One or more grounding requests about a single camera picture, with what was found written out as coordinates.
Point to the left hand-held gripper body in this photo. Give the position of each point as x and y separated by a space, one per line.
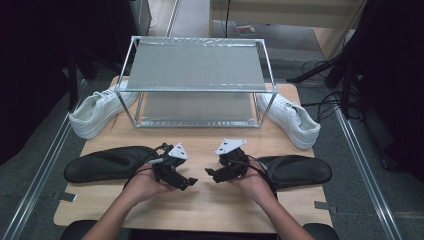
168 171

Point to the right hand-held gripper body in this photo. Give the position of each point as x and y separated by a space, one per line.
235 165

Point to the black slipper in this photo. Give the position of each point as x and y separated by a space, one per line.
106 165
300 170

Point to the white sneaker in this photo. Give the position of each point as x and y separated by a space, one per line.
293 121
96 111

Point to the metal shoe rack grey shelves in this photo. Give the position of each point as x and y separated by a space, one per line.
196 66

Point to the person's left hand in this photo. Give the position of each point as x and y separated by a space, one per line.
143 188

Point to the person's right hand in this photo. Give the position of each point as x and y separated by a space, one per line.
256 186

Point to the grey tape strip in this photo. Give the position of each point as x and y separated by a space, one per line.
325 206
66 196

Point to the person's right leg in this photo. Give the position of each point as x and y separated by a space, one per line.
321 232

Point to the black tripod stand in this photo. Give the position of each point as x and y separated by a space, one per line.
313 71

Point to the red booklet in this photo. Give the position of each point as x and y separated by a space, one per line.
244 28

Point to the grey metal cabinet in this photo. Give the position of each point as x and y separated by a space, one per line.
141 15

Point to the light wooden cabinet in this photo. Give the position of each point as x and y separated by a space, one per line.
286 13

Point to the black curtain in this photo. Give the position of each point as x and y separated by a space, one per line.
33 66
393 83

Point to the metal floor rail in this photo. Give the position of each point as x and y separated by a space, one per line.
36 186
366 173

